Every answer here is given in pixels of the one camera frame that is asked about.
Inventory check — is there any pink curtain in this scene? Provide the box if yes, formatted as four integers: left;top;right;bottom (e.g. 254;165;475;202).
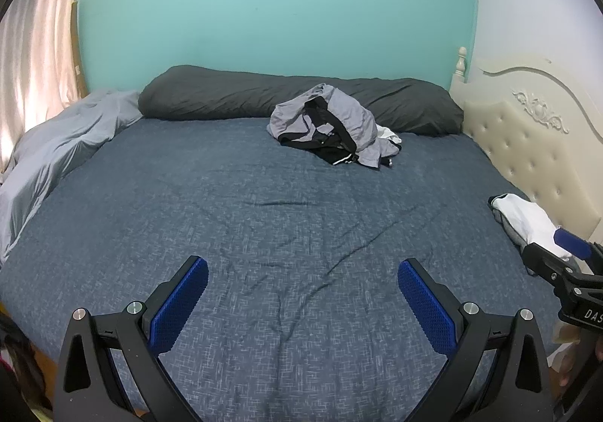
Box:
0;0;92;178

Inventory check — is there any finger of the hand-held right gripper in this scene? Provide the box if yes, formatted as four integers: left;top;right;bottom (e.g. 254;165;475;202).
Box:
553;227;603;263
521;242;583;284

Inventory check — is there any person's right hand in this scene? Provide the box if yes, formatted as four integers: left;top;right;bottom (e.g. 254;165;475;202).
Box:
557;342;603;387

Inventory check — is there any grey jacket with black trim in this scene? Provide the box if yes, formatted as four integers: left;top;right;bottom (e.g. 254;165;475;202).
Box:
267;84;394;171

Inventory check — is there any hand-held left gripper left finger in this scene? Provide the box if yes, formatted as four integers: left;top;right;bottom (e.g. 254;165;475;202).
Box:
57;256;209;422

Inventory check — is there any white and grey folded garment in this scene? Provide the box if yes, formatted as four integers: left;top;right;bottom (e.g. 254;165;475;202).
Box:
488;193;573;277

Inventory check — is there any white crumpled garment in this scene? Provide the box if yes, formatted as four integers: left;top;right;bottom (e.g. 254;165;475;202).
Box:
375;124;402;145

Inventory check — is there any cream tufted headboard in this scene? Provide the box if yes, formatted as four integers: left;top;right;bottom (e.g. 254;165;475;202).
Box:
447;46;603;248

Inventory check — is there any light grey blanket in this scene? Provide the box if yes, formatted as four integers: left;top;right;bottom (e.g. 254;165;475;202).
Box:
0;90;143;265

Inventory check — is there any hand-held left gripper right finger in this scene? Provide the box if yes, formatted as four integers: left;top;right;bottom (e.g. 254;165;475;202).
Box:
397;258;554;422

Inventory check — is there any black garment with white stripe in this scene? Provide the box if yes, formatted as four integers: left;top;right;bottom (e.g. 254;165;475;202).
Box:
311;139;402;167

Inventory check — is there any dark grey long pillow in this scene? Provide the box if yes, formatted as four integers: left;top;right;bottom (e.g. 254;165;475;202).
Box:
138;65;465;136

